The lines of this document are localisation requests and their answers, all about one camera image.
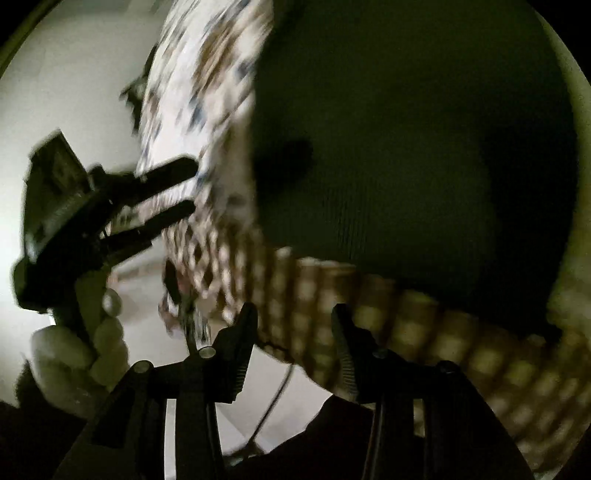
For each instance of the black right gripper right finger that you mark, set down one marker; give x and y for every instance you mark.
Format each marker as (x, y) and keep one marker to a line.
(382, 378)

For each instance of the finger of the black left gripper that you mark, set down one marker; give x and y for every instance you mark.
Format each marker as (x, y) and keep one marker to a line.
(166, 175)
(166, 218)

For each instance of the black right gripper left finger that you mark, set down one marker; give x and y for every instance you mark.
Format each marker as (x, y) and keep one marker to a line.
(215, 374)

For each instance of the black grey striped garment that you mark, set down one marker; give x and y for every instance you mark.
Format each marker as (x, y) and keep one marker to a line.
(429, 142)

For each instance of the left hand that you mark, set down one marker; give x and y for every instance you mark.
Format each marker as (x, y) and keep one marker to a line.
(71, 376)

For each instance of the floral patterned bedsheet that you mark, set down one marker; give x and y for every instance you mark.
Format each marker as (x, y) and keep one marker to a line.
(198, 102)

